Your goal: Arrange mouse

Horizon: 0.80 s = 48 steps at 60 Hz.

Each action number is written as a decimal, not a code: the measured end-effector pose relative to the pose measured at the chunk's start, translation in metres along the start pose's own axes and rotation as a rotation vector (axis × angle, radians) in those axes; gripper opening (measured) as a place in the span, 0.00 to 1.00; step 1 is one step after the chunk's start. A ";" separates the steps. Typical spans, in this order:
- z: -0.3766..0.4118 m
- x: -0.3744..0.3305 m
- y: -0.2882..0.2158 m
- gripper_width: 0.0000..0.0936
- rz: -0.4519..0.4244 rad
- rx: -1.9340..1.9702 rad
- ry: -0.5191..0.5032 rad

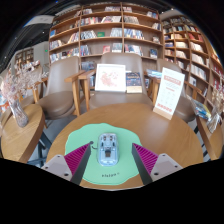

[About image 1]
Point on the round wooden side table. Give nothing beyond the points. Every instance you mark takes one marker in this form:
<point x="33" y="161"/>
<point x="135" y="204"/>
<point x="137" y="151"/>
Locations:
<point x="20" y="140"/>
<point x="213" y="141"/>

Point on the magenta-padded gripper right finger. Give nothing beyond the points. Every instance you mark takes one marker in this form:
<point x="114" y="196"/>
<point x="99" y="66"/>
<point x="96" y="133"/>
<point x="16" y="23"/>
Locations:
<point x="146" y="158"/>

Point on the brown upholstered wooden armchair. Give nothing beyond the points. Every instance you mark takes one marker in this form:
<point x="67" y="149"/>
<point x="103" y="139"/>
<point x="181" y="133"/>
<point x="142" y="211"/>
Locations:
<point x="186" y="108"/>
<point x="58" y="96"/>
<point x="116" y="98"/>

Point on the white framed floral print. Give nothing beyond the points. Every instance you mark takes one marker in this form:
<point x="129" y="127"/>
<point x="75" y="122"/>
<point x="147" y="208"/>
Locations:
<point x="110" y="77"/>

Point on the glass vase with dried flowers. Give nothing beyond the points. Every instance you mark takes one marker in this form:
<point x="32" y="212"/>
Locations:
<point x="213" y="123"/>
<point x="18" y="115"/>

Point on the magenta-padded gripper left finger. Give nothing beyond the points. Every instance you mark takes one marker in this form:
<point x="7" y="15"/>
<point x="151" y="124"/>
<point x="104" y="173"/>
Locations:
<point x="76" y="158"/>

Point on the translucent blue computer mouse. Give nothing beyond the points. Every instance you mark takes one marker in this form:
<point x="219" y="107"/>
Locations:
<point x="108" y="151"/>

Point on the stack of colourful books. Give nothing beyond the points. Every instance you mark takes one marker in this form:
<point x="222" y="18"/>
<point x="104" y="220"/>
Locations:
<point x="201" y="110"/>

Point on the small distant wooden bookshelf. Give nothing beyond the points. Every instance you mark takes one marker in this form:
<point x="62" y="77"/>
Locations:
<point x="25" y="56"/>

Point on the stack of pale blue books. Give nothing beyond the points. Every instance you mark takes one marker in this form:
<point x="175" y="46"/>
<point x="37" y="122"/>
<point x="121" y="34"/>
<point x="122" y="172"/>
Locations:
<point x="154" y="74"/>

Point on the green cloud-shaped mouse pad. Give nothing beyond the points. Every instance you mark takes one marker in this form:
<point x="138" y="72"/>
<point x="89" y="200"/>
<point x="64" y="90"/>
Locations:
<point x="110" y="173"/>

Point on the tall angled wooden bookshelf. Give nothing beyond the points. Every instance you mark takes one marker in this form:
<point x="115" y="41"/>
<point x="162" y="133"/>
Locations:
<point x="196" y="53"/>

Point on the dark blue book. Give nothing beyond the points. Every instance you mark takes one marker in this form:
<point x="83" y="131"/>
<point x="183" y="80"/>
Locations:
<point x="134" y="82"/>

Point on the white sign on wooden base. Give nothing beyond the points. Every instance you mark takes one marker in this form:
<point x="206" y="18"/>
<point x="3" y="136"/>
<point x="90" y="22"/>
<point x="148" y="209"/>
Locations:
<point x="169" y="91"/>

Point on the wide wooden bookshelf with books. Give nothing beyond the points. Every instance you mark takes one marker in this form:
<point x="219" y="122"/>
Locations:
<point x="103" y="33"/>

